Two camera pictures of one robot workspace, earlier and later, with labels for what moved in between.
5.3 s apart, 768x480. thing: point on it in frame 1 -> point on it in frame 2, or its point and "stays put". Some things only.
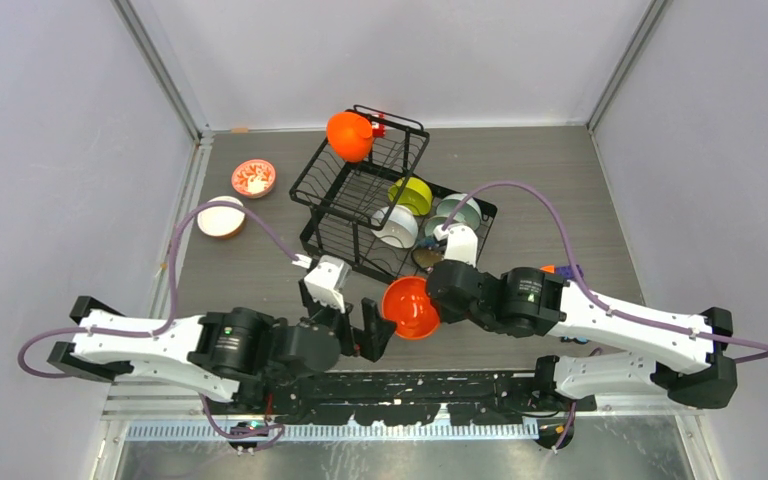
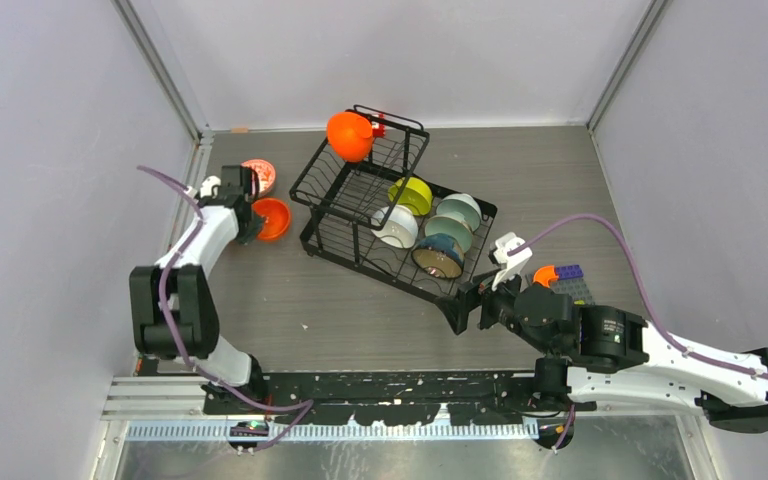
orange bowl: [349, 135] stays put
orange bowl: [407, 303] -> [277, 217]
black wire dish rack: [367, 202] stays put
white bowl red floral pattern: [254, 178] stays put
